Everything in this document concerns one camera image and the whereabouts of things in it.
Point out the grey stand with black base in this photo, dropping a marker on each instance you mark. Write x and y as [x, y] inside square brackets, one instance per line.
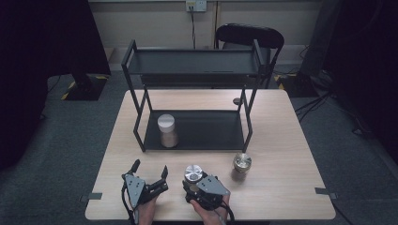
[316, 47]

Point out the dark brass-lid jar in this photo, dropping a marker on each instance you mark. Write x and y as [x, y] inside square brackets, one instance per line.
[242, 162]

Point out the short silver-lid jar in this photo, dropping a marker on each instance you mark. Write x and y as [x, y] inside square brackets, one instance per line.
[193, 173]

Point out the black stand base yellow tape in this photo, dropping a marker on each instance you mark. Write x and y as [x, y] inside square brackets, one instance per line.
[89, 89]

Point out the black chair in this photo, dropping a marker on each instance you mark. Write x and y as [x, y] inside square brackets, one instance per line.
[250, 35]

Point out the person's right hand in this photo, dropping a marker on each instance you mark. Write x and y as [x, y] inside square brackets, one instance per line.
[208, 215]

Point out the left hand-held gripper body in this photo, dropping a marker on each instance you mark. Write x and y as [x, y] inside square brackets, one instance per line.
[136, 189]

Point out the small dark round disc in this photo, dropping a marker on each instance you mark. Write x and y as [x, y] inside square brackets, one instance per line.
[237, 101]

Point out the tall white-lid jar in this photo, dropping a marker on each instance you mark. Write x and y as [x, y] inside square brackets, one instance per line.
[167, 128]

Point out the person's left hand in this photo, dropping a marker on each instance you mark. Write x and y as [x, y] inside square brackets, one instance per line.
[148, 212]

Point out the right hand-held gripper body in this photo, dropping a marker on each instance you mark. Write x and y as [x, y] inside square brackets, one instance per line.
[211, 187]

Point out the black metal two-tier rack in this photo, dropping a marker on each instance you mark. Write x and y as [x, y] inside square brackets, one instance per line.
[200, 129]

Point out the black curtain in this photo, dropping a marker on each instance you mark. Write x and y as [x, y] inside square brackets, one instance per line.
[37, 62]
[369, 62]

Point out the white wall socket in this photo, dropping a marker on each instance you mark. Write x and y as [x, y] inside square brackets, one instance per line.
[196, 5]

